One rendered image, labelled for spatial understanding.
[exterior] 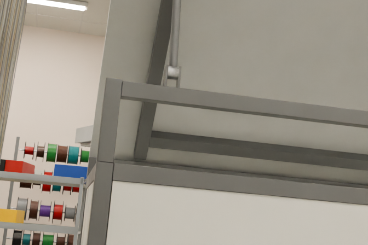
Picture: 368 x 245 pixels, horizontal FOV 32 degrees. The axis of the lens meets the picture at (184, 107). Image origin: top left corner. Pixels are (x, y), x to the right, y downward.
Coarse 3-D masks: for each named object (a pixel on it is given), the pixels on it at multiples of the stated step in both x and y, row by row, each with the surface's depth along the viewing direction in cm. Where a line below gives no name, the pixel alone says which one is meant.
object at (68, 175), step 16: (0, 176) 502; (16, 176) 504; (32, 176) 505; (48, 176) 506; (64, 176) 512; (80, 176) 513; (80, 192) 506; (0, 208) 507; (0, 224) 496; (16, 224) 497; (32, 224) 498; (80, 224) 548
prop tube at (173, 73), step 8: (176, 0) 162; (176, 8) 161; (176, 16) 160; (176, 24) 159; (176, 32) 158; (176, 40) 158; (176, 48) 157; (176, 56) 156; (176, 64) 156; (168, 72) 154; (176, 72) 154
